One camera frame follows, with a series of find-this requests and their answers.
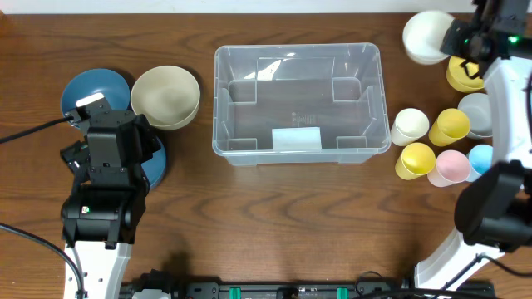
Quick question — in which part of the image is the beige bowl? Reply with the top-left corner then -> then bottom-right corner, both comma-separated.
131,66 -> 201,130

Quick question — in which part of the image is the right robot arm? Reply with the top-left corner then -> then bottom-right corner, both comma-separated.
404,0 -> 531,298

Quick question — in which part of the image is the dark blue plate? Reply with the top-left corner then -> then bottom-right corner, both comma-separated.
60,68 -> 131,115
141,138 -> 166,191

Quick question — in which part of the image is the white bowl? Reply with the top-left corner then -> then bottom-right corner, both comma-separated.
402,10 -> 455,65

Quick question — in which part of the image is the pink cup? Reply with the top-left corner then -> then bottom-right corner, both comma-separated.
427,149 -> 470,188

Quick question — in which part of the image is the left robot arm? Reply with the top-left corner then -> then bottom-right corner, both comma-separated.
60,93 -> 161,298

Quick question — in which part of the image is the yellow cup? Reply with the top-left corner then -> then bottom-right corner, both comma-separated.
429,108 -> 470,147
395,142 -> 436,180

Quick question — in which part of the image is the light blue cup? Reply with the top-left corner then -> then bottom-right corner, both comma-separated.
466,145 -> 493,182

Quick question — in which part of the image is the clear plastic storage bin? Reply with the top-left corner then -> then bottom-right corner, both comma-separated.
212,42 -> 392,166

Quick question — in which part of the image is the white cup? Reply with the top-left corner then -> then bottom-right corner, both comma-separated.
391,108 -> 430,146

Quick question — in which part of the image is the grey bowl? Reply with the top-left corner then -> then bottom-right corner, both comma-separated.
458,93 -> 492,140

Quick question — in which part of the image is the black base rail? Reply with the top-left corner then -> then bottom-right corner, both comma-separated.
120,268 -> 498,299

